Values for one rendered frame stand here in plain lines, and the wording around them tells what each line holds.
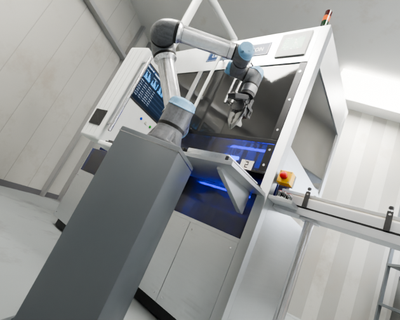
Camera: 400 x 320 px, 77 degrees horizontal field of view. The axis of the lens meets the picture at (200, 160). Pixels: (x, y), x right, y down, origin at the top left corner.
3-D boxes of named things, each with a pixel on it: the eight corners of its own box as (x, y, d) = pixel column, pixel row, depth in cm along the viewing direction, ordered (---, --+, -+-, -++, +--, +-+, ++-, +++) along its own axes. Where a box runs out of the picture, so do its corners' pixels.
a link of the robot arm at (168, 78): (166, 134, 109) (148, 25, 118) (166, 143, 123) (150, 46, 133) (193, 130, 111) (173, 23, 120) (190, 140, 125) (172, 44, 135)
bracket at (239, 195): (237, 212, 140) (246, 191, 143) (242, 214, 138) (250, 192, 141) (206, 191, 116) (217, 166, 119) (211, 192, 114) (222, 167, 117)
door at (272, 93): (220, 134, 176) (250, 68, 190) (278, 141, 148) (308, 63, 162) (220, 133, 176) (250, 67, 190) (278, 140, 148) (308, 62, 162)
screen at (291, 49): (273, 58, 179) (283, 35, 184) (304, 54, 165) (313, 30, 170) (273, 56, 178) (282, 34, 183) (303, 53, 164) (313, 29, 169)
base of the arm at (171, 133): (172, 147, 92) (183, 124, 94) (138, 134, 96) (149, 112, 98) (181, 160, 106) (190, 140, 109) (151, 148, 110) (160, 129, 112)
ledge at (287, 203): (275, 205, 144) (277, 202, 145) (298, 212, 136) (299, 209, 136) (267, 197, 134) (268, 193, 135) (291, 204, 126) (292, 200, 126)
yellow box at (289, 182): (280, 185, 141) (284, 174, 142) (292, 188, 136) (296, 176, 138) (275, 180, 135) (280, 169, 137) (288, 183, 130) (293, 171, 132)
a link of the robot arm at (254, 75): (247, 70, 133) (261, 77, 133) (240, 87, 131) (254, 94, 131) (252, 61, 126) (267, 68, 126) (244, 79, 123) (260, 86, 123)
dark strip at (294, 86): (258, 171, 146) (300, 63, 165) (265, 172, 143) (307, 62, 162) (257, 170, 145) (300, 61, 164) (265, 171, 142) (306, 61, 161)
